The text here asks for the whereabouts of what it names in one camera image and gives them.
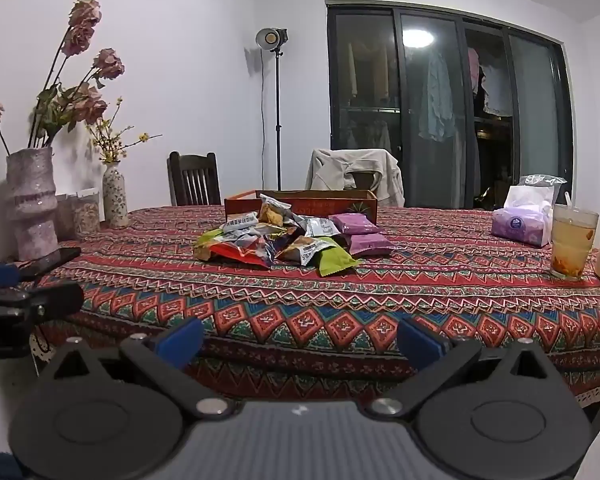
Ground black light cable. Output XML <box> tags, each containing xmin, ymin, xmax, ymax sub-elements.
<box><xmin>257</xmin><ymin>50</ymin><xmax>271</xmax><ymax>193</ymax></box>

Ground studio light on stand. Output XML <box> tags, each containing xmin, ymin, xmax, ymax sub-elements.
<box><xmin>256</xmin><ymin>27</ymin><xmax>289</xmax><ymax>192</ymax></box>

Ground black framed glass sliding door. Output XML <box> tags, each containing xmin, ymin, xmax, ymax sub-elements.
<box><xmin>326</xmin><ymin>2</ymin><xmax>588</xmax><ymax>211</ymax></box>

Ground pile of mixed snack packets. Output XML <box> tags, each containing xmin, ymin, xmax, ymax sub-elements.
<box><xmin>194</xmin><ymin>193</ymin><xmax>362</xmax><ymax>278</ymax></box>

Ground green snack packet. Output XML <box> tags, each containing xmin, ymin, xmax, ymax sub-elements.
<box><xmin>314</xmin><ymin>247</ymin><xmax>362</xmax><ymax>277</ymax></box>

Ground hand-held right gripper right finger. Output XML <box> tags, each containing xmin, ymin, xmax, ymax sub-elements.
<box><xmin>370</xmin><ymin>317</ymin><xmax>563</xmax><ymax>420</ymax></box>

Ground orange cardboard box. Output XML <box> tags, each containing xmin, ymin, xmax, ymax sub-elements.
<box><xmin>224</xmin><ymin>189</ymin><xmax>379</xmax><ymax>226</ymax></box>

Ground red patterned tablecloth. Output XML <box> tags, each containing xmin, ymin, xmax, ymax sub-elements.
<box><xmin>30</xmin><ymin>204</ymin><xmax>600</xmax><ymax>408</ymax></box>

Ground purple tissue pack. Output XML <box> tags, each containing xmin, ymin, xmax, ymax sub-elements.
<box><xmin>491</xmin><ymin>185</ymin><xmax>555</xmax><ymax>248</ymax></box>

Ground dried pink roses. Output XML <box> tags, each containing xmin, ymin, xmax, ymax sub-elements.
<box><xmin>0</xmin><ymin>0</ymin><xmax>126</xmax><ymax>156</ymax></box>

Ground glass jar with cereal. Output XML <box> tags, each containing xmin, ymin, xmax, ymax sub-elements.
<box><xmin>75</xmin><ymin>187</ymin><xmax>102</xmax><ymax>235</ymax></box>
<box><xmin>55</xmin><ymin>192</ymin><xmax>78</xmax><ymax>242</ymax></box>

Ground black smartphone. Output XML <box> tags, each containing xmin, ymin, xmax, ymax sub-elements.
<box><xmin>17</xmin><ymin>246</ymin><xmax>82</xmax><ymax>281</ymax></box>

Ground beige jacket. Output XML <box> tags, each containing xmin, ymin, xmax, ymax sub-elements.
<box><xmin>305</xmin><ymin>148</ymin><xmax>406</xmax><ymax>208</ymax></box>

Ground clear plastic bag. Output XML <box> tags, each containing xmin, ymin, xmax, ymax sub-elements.
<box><xmin>519</xmin><ymin>174</ymin><xmax>569</xmax><ymax>211</ymax></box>

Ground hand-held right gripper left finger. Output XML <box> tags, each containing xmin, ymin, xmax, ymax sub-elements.
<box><xmin>40</xmin><ymin>317</ymin><xmax>233</xmax><ymax>420</ymax></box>

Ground wooden chair with jacket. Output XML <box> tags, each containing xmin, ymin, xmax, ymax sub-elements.
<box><xmin>347</xmin><ymin>171</ymin><xmax>381</xmax><ymax>195</ymax></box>

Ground yellow flower twigs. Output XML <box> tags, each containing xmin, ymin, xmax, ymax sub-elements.
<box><xmin>85</xmin><ymin>97</ymin><xmax>163</xmax><ymax>165</ymax></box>

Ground purple snack packet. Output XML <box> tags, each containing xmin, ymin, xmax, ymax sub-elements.
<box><xmin>345</xmin><ymin>232</ymin><xmax>395</xmax><ymax>257</ymax></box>
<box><xmin>328</xmin><ymin>212</ymin><xmax>385</xmax><ymax>236</ymax></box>

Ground glass cup with drink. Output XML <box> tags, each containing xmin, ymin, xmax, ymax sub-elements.
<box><xmin>550</xmin><ymin>204</ymin><xmax>600</xmax><ymax>282</ymax></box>

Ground small floral vase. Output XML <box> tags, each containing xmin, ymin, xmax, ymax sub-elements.
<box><xmin>102</xmin><ymin>162</ymin><xmax>130</xmax><ymax>228</ymax></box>

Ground hanging white garment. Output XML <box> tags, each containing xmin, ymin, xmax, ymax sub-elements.
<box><xmin>480</xmin><ymin>57</ymin><xmax>512</xmax><ymax>115</ymax></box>

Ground hanging light blue shirt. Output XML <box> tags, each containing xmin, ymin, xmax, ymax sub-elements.
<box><xmin>419</xmin><ymin>47</ymin><xmax>455</xmax><ymax>142</ymax></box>

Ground large pink ceramic vase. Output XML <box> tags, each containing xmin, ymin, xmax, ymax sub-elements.
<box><xmin>6</xmin><ymin>147</ymin><xmax>59</xmax><ymax>262</ymax></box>

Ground dark wooden chair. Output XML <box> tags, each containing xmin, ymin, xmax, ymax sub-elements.
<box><xmin>167</xmin><ymin>151</ymin><xmax>222</xmax><ymax>207</ymax></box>

